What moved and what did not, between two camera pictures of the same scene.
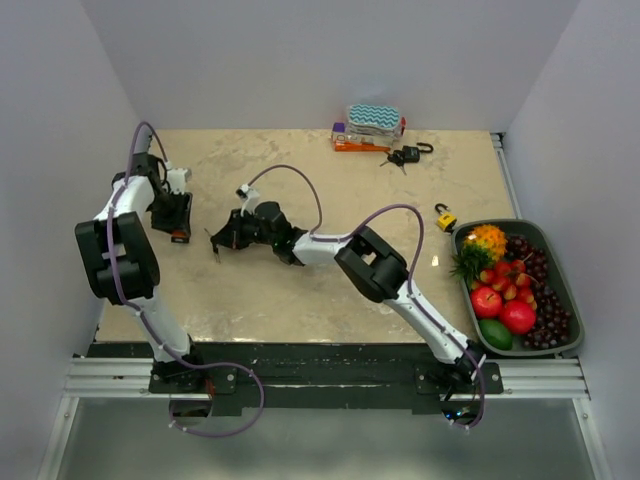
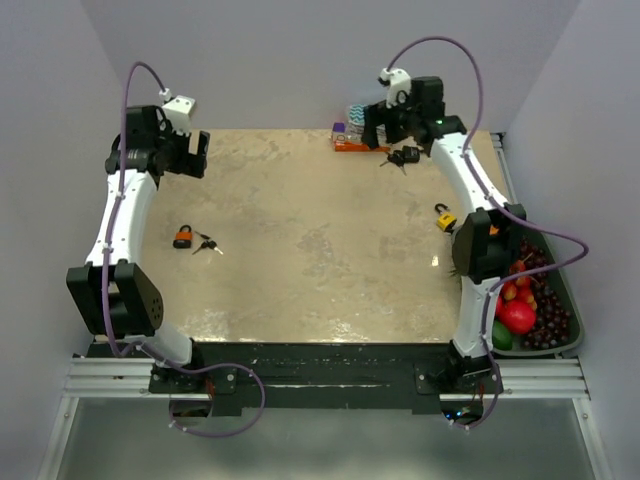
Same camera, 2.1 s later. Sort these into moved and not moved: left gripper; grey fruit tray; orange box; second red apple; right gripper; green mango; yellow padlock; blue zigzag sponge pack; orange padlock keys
Moved: orange padlock keys; right gripper; left gripper
Not moved: blue zigzag sponge pack; grey fruit tray; orange box; yellow padlock; green mango; second red apple
